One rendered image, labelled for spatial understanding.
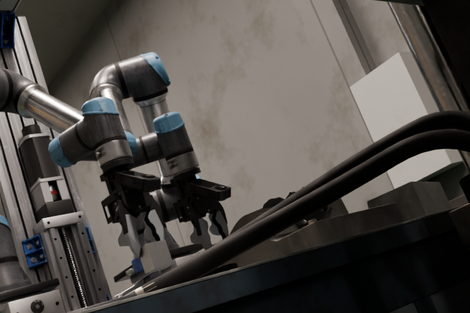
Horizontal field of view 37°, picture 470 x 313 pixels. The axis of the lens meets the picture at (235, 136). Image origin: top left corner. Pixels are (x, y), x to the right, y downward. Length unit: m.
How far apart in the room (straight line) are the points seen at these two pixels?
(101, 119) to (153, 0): 4.58
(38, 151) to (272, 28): 2.91
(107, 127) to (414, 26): 0.68
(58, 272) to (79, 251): 0.09
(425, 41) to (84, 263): 1.33
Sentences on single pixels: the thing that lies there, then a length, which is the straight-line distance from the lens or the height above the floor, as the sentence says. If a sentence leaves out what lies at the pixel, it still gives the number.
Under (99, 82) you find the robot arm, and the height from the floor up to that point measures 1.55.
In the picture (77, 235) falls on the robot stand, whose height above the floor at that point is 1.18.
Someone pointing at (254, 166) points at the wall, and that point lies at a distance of 5.14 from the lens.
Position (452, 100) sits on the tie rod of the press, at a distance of 1.22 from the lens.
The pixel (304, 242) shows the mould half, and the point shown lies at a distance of 1.29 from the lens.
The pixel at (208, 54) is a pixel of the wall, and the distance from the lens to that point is 5.45.
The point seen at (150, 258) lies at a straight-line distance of 1.43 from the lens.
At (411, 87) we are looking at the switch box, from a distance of 3.92.
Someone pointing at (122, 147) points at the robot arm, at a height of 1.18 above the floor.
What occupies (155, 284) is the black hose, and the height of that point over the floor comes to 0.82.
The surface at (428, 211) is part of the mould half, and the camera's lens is 1.68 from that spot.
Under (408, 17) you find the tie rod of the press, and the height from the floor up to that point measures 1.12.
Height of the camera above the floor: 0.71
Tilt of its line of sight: 16 degrees up
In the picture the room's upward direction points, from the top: 21 degrees counter-clockwise
